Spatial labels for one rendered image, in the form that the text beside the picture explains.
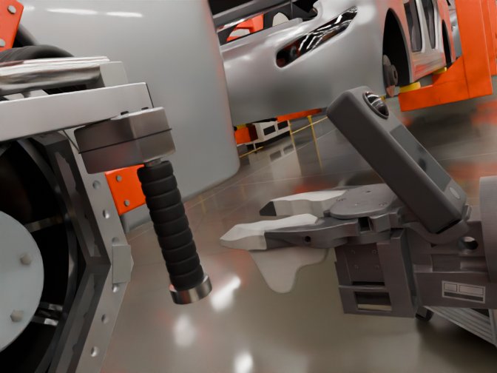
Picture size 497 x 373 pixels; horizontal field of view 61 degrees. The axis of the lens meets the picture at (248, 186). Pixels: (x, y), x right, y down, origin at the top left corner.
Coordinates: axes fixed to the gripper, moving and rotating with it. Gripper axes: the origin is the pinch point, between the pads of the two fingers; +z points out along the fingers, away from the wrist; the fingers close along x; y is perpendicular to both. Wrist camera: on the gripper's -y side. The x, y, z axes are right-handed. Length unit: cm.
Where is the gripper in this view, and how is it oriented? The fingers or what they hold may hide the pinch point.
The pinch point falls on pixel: (250, 217)
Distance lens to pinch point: 38.5
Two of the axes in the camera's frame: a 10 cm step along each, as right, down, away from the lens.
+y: 2.5, 9.5, 1.9
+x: 5.0, -3.0, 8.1
